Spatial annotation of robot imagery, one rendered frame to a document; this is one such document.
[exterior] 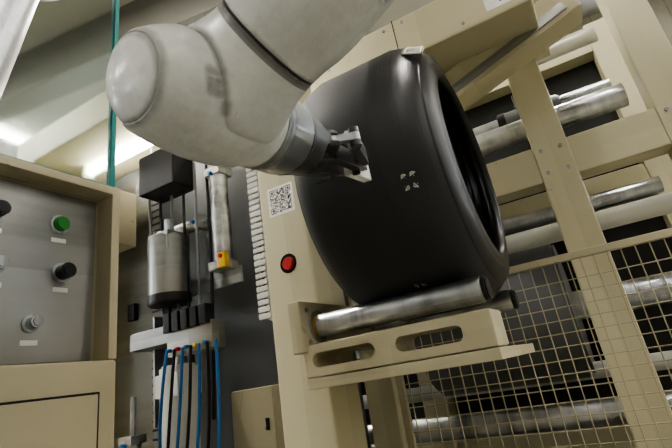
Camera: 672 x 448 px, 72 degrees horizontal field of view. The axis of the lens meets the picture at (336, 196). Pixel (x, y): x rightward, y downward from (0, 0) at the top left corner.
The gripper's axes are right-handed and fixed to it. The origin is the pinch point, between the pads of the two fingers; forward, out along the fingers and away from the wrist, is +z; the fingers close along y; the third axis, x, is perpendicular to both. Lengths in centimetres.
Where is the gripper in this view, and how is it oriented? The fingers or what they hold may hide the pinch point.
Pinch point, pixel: (356, 169)
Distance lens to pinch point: 70.9
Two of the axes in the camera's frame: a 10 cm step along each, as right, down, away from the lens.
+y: -8.7, 2.9, 4.0
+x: 2.0, 9.5, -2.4
